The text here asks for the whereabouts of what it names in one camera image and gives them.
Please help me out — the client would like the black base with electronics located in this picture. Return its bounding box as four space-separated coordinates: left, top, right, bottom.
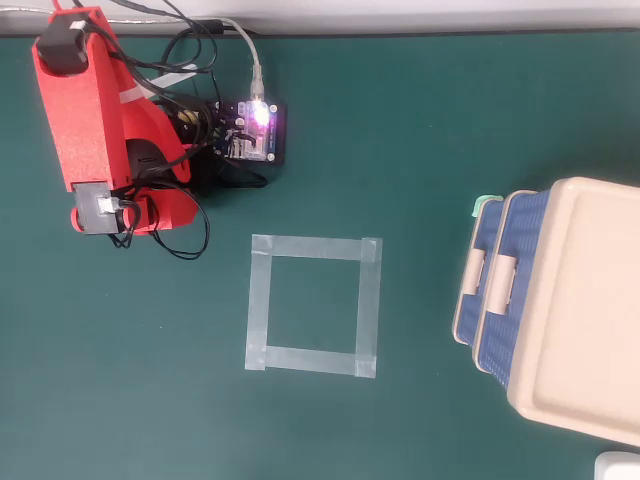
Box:
107 0 269 262

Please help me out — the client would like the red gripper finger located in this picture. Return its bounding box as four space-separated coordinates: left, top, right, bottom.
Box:
149 186 199 233

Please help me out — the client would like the white plastic object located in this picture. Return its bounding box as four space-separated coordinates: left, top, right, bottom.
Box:
593 451 640 480

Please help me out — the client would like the translucent tape strip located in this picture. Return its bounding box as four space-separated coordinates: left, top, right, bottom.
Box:
244 343 377 380
251 233 384 262
353 237 384 380
244 234 274 372

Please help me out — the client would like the controller board on black plate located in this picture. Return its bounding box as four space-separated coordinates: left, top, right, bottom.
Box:
207 99 290 168

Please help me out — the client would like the beige drawer cabinet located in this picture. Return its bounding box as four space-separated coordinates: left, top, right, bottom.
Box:
452 175 640 449

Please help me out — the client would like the blue woven drawer plain handle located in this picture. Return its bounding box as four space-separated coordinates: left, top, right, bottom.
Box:
472 189 551 389

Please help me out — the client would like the white zip tie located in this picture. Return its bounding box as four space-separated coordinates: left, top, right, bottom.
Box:
118 69 199 107

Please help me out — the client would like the small mint green piece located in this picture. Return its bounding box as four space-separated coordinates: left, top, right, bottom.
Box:
471 194 504 220

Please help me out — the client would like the blue woven drawer green-tipped handle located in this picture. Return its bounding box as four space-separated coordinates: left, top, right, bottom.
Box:
452 197 504 347

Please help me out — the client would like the grey usb cable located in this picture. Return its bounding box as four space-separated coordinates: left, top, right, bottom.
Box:
0 4 267 109

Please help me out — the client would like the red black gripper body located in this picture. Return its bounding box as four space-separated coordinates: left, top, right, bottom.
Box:
121 191 157 237

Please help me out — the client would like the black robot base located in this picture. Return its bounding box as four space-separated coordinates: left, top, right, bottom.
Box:
123 137 269 192

